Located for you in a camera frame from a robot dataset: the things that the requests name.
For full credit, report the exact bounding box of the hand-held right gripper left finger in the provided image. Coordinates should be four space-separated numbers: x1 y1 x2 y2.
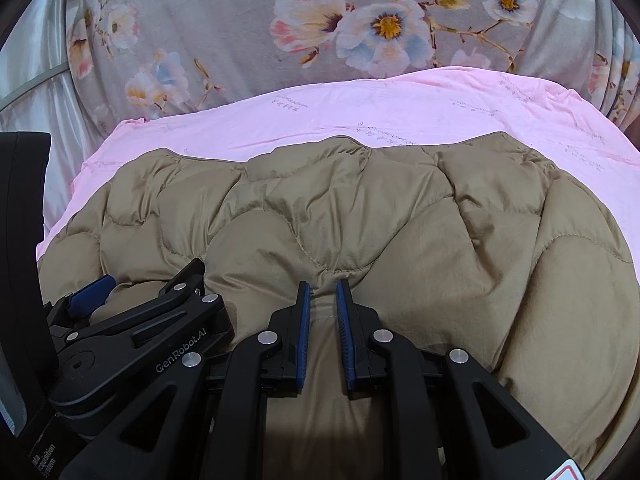
60 280 314 480

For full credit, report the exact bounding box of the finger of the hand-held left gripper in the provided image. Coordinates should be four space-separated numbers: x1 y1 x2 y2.
49 258 236 420
44 274 118 341

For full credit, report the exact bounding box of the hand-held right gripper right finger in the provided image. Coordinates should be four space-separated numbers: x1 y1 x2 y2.
335 279 601 480

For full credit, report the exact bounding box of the khaki quilted jacket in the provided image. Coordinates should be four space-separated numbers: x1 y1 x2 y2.
37 131 640 480

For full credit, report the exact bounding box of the white sheer curtain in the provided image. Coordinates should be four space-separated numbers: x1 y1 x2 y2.
0 0 117 233

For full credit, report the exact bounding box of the curved metal rod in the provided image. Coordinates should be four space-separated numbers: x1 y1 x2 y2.
0 66 72 107

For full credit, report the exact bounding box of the pink bed sheet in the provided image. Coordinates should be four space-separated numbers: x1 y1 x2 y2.
37 66 640 261

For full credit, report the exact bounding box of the grey floral cloth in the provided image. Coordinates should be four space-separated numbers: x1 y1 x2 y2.
64 0 640 137

